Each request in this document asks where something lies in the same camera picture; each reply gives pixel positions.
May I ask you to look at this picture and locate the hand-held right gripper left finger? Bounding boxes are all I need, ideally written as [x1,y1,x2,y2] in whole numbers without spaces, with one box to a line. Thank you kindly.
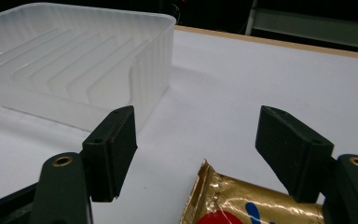
[79,105,138,203]

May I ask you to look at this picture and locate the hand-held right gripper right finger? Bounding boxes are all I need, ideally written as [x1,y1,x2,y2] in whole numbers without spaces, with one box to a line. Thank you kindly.
[255,105,337,203]

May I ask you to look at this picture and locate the gold foil snack packet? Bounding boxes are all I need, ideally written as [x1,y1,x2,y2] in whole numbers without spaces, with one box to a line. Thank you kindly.
[179,159,325,224]

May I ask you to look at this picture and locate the translucent white plastic tray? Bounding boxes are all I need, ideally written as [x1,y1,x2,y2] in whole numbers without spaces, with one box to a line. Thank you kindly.
[0,2,177,133]

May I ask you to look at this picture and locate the grey metal stand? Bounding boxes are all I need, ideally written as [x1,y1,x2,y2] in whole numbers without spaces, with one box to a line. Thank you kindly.
[244,0,358,54]

